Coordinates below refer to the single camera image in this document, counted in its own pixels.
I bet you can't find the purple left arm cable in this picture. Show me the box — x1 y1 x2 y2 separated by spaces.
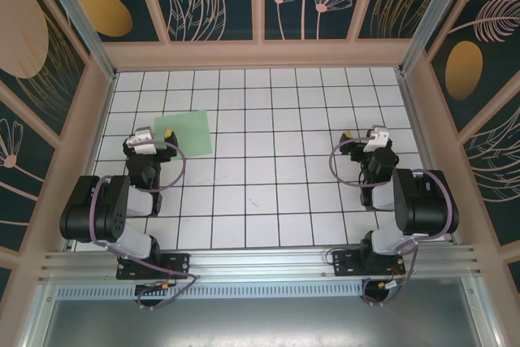
91 139 200 311

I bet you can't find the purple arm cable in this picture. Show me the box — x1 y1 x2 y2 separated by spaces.
91 139 200 311
329 139 455 308

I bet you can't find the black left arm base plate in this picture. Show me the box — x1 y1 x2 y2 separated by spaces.
116 252 191 281

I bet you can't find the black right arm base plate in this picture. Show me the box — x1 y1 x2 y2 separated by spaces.
331 249 406 279

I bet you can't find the grey metal sheet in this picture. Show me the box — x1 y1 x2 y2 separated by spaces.
24 296 499 347

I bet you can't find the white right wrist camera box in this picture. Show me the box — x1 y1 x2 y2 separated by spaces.
362 126 391 154

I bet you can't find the aluminium frame post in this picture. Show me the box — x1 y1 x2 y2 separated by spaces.
398 0 477 76
32 0 118 80

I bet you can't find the green paper sheet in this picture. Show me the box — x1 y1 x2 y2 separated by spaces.
154 110 215 158

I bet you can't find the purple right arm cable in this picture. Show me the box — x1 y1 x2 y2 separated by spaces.
329 139 455 308

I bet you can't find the aluminium mounting rail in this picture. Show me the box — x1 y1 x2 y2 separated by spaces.
38 244 483 283

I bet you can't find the aluminium table side rail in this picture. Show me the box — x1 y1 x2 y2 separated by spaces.
60 72 119 251
395 69 461 245

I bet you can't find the slotted grey cable duct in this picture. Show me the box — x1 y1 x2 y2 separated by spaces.
56 280 407 300

